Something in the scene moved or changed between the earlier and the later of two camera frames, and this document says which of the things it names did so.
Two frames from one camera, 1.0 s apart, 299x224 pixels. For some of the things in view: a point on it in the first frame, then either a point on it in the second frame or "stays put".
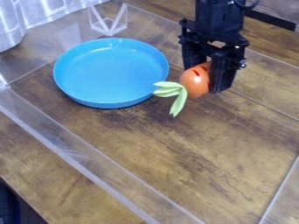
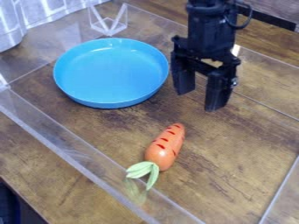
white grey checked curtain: [20, 14] stays put
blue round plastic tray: [110, 73] stays put
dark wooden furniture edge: [269, 19] stays put
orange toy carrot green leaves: [194, 85] -> [161, 153]
